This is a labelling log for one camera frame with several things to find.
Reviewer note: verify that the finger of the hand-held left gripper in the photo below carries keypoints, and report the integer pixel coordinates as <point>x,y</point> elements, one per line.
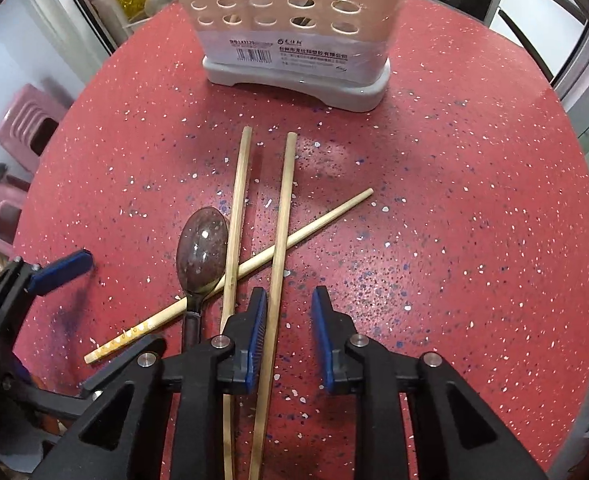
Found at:
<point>62,267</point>
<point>124,362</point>

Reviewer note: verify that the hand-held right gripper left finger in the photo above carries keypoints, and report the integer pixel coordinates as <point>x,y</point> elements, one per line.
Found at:
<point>258,340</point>

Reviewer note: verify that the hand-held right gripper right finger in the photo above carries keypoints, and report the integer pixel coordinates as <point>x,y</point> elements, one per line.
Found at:
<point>323,340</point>

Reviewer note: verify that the wooden chopstick dotted end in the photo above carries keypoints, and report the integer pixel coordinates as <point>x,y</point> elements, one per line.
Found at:
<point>324,218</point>

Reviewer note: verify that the plain wooden chopstick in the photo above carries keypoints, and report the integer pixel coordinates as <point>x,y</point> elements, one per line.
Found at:
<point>284,210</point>
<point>240,200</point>

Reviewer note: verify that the beige plastic utensil holder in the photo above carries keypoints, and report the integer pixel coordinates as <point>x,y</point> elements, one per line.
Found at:
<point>294,60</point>

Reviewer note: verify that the pink plastic stool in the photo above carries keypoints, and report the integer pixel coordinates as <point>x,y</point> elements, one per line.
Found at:
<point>17,195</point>
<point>19,115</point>

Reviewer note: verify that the white refrigerator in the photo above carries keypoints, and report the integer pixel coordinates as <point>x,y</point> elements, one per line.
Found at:
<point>549,20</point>

